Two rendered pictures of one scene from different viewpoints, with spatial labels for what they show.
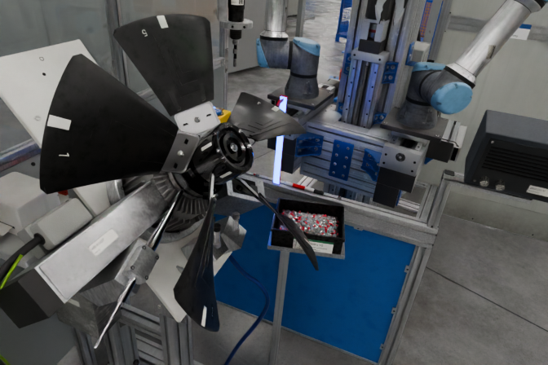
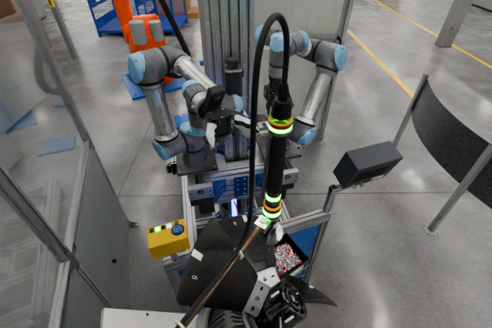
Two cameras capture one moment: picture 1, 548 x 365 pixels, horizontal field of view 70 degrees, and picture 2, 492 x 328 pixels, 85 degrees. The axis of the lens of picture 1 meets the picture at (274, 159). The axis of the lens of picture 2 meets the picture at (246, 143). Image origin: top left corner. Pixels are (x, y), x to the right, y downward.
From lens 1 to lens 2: 0.85 m
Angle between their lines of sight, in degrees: 34
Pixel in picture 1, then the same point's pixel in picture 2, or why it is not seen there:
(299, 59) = (193, 143)
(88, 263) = not seen: outside the picture
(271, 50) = (173, 147)
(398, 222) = (312, 220)
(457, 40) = not seen: hidden behind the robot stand
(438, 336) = not seen: hidden behind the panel
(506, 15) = (323, 83)
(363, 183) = (258, 191)
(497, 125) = (359, 162)
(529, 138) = (375, 163)
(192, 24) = (211, 233)
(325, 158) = (230, 189)
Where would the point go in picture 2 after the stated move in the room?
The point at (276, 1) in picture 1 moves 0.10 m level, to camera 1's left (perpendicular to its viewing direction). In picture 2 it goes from (163, 113) to (143, 121)
